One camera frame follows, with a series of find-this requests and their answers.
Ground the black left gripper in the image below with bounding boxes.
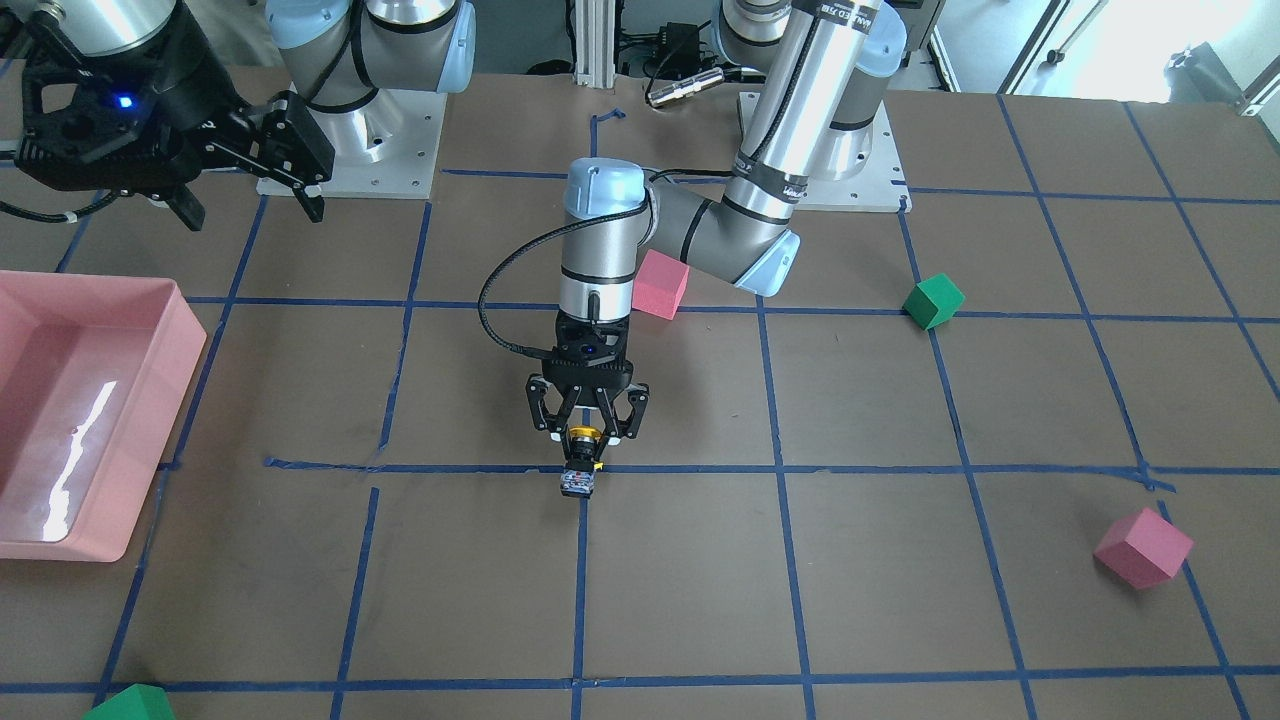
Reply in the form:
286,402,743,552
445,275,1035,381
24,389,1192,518
526,350,652,443

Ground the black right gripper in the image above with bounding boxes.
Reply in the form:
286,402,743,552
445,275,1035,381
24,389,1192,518
150,20,335,232

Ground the yellow push button switch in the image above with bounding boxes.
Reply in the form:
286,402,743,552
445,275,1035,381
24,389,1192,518
559,425,605,498

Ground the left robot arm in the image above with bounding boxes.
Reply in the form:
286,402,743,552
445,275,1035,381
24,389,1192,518
508,1,908,445

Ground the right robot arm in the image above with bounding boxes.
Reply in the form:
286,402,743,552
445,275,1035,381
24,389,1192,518
3,1,476,231

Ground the pink cube centre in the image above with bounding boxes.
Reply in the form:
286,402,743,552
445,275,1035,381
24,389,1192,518
632,249,690,322

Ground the pink cube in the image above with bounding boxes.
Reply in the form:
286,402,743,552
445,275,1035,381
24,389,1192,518
1093,509,1196,591
632,249,690,322

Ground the pink plastic bin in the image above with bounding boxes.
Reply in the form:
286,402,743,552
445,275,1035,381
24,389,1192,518
1,270,206,562

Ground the green cube far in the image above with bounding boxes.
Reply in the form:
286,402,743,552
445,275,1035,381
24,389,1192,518
901,273,966,331

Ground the green cube near bin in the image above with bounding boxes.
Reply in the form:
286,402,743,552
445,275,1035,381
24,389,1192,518
82,684,177,720

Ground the pink cube far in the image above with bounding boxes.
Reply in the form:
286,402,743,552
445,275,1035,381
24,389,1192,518
1093,509,1196,591

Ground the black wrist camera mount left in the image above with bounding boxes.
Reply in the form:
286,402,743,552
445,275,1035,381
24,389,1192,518
552,310,630,366

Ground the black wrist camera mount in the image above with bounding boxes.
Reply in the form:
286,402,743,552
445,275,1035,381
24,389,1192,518
552,310,630,366
15,51,204,193

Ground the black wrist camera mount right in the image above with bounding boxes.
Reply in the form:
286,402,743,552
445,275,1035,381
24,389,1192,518
15,51,204,193

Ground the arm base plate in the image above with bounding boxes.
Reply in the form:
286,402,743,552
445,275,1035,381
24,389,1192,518
797,104,913,213
310,88,449,200

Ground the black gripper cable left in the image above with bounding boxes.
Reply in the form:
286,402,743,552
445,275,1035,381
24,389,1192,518
477,168,736,359

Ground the aluminium frame post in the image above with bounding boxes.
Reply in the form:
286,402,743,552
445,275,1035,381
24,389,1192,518
566,0,623,91

